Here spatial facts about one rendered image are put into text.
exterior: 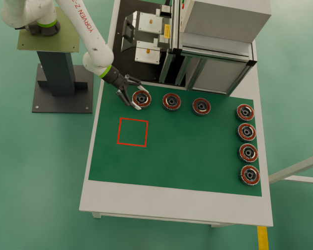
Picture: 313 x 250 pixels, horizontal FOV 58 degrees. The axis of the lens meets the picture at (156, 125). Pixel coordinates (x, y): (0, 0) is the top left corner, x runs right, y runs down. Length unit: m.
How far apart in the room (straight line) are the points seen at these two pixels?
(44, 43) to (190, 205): 1.27
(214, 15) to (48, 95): 1.60
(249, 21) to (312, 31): 2.38
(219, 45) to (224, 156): 0.61
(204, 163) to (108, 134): 0.56
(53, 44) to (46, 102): 0.76
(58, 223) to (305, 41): 3.10
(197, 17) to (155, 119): 0.59
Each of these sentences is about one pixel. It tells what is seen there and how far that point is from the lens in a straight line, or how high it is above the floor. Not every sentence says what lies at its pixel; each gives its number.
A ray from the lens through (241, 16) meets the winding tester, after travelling 1.46.
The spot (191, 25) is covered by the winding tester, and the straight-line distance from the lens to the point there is 1.48.
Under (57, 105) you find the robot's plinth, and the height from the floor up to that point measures 0.02.
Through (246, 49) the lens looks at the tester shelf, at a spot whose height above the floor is 1.11.
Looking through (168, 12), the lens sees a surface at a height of 0.92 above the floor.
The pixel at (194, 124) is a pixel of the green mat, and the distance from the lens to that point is 1.66.
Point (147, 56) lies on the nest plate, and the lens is 1.80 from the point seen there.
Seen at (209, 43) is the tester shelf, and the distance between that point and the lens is 1.52.
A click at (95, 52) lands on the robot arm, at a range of 1.38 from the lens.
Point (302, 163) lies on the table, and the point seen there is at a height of 0.53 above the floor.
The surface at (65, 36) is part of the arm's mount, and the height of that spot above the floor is 0.75.
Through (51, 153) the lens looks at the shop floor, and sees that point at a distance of 2.35.
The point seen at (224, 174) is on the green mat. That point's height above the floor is 0.75.
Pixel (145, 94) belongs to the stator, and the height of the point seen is 0.78.
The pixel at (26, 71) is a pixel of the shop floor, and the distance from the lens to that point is 2.73.
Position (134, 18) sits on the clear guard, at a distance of 1.60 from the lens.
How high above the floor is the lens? 2.20
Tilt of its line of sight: 65 degrees down
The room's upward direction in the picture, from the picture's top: 22 degrees clockwise
